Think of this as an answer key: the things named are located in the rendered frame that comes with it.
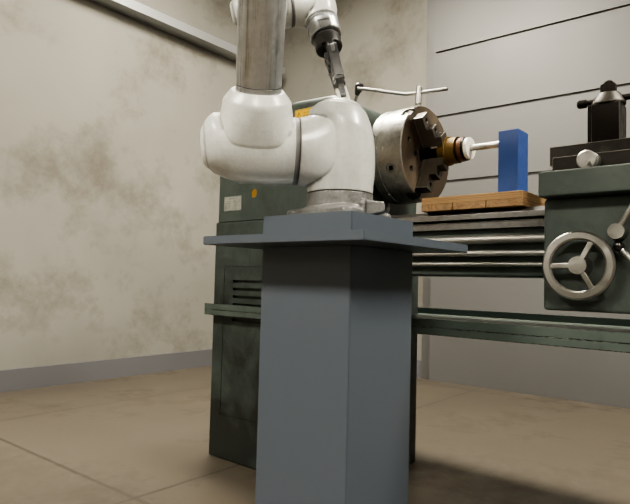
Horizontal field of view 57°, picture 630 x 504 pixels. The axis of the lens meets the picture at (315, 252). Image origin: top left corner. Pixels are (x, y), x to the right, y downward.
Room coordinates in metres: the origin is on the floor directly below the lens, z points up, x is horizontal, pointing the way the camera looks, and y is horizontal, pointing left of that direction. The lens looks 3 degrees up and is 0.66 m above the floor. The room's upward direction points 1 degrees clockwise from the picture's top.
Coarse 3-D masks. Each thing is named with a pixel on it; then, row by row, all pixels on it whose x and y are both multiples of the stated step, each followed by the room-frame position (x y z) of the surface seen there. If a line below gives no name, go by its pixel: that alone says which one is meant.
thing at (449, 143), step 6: (450, 138) 1.80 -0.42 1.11; (456, 138) 1.79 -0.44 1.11; (462, 138) 1.78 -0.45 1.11; (444, 144) 1.80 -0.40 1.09; (450, 144) 1.78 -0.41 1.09; (456, 144) 1.77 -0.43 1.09; (462, 144) 1.77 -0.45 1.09; (438, 150) 1.82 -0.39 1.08; (444, 150) 1.80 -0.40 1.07; (450, 150) 1.78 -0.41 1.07; (456, 150) 1.77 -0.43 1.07; (462, 150) 1.77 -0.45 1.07; (438, 156) 1.83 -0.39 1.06; (444, 156) 1.80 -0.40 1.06; (450, 156) 1.79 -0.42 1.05; (456, 156) 1.79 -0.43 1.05; (462, 156) 1.77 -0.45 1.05; (450, 162) 1.81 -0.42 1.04; (456, 162) 1.80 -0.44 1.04
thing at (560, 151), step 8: (576, 144) 1.46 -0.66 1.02; (584, 144) 1.44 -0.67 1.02; (592, 144) 1.43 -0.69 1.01; (600, 144) 1.42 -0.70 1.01; (608, 144) 1.41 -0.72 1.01; (616, 144) 1.39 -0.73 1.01; (624, 144) 1.38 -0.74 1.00; (552, 152) 1.49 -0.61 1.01; (560, 152) 1.48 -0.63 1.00; (568, 152) 1.47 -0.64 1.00; (576, 152) 1.45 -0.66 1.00
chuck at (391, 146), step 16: (400, 112) 1.84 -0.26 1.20; (416, 112) 1.83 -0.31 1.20; (432, 112) 1.91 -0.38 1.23; (384, 128) 1.82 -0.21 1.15; (400, 128) 1.78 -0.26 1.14; (384, 144) 1.80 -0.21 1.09; (400, 144) 1.77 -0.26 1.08; (416, 144) 1.83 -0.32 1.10; (384, 160) 1.81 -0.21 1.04; (400, 160) 1.77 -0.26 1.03; (416, 160) 1.84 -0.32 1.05; (384, 176) 1.83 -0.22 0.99; (400, 176) 1.80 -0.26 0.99; (416, 176) 1.84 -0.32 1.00; (400, 192) 1.85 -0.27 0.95; (432, 192) 1.92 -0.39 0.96
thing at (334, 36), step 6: (330, 30) 1.51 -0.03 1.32; (318, 36) 1.51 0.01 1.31; (324, 36) 1.50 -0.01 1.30; (330, 36) 1.50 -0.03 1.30; (336, 36) 1.51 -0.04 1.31; (318, 42) 1.51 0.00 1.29; (324, 42) 1.51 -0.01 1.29; (330, 42) 1.50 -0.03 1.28; (318, 48) 1.52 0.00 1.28; (324, 48) 1.52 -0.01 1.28; (318, 54) 1.54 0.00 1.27
